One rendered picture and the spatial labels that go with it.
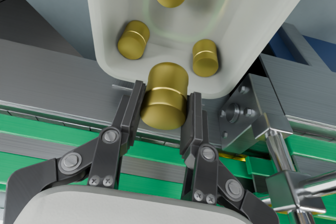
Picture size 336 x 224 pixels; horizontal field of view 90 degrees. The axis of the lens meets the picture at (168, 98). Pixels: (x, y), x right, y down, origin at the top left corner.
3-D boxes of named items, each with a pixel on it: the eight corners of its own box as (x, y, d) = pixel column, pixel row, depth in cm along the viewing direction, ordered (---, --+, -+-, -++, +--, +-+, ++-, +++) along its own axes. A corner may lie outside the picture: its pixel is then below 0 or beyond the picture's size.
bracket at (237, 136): (214, 111, 29) (217, 150, 25) (244, 71, 22) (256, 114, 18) (233, 116, 30) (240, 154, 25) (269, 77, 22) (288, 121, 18)
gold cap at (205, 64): (191, 58, 27) (190, 76, 24) (194, 37, 24) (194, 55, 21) (213, 60, 27) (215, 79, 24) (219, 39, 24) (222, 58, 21)
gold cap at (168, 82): (151, 57, 14) (139, 98, 11) (193, 66, 14) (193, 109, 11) (147, 87, 16) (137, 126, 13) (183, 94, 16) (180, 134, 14)
